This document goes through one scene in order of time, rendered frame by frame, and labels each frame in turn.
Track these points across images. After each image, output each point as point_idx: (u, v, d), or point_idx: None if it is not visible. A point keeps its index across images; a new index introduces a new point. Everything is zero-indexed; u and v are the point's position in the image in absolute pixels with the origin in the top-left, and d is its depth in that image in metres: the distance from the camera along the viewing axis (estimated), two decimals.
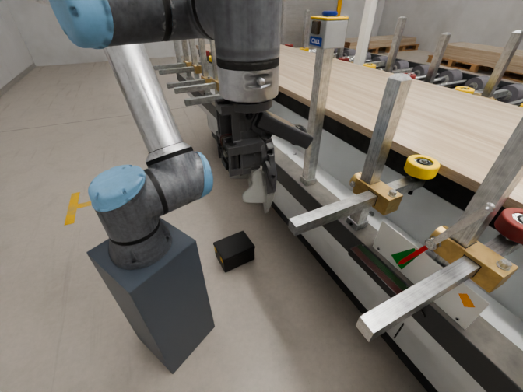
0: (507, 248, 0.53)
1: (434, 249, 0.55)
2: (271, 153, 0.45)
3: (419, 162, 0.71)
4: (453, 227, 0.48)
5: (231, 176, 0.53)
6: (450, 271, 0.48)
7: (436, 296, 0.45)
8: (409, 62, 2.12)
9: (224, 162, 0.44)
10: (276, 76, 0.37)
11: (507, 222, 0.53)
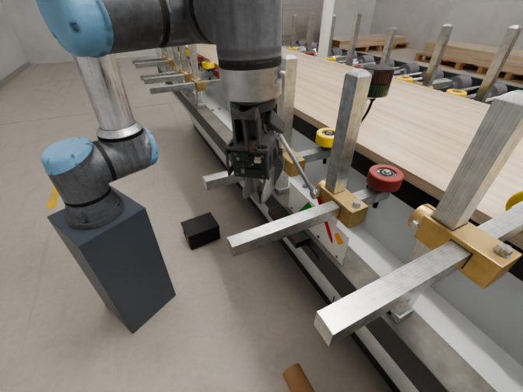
0: (370, 195, 0.64)
1: (317, 194, 0.66)
2: None
3: (324, 134, 0.83)
4: (294, 164, 0.67)
5: (245, 197, 0.48)
6: (314, 209, 0.60)
7: (296, 227, 0.57)
8: (375, 57, 2.24)
9: (255, 170, 0.41)
10: None
11: (370, 173, 0.64)
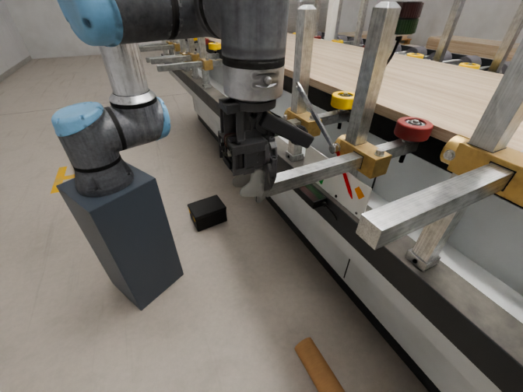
0: (399, 145, 0.64)
1: (337, 148, 0.65)
2: (273, 152, 0.45)
3: (341, 96, 0.81)
4: (314, 117, 0.65)
5: (235, 184, 0.51)
6: (345, 156, 0.59)
7: (328, 171, 0.57)
8: None
9: (227, 161, 0.44)
10: (282, 75, 0.38)
11: (398, 124, 0.64)
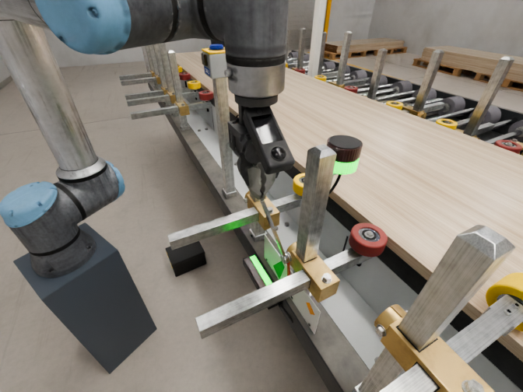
0: (353, 258, 0.61)
1: (287, 262, 0.62)
2: (248, 152, 0.45)
3: (302, 181, 0.78)
4: (272, 231, 0.58)
5: None
6: (292, 278, 0.56)
7: (272, 300, 0.53)
8: (368, 72, 2.19)
9: None
10: (244, 76, 0.37)
11: (352, 236, 0.60)
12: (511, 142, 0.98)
